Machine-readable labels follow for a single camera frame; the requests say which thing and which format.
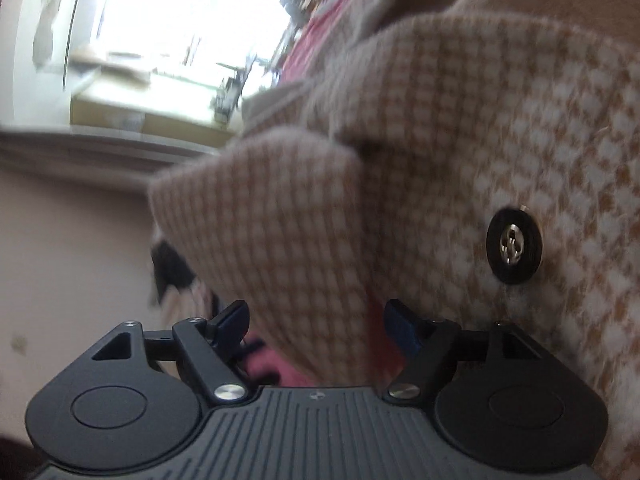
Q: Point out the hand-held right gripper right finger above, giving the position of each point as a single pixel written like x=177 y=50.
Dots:
x=400 y=330

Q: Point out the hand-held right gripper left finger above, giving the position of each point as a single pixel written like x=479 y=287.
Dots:
x=232 y=322

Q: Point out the beige houndstooth coat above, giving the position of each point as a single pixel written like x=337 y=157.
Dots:
x=450 y=135

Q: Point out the pink floral blanket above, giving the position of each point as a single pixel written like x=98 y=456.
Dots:
x=340 y=25

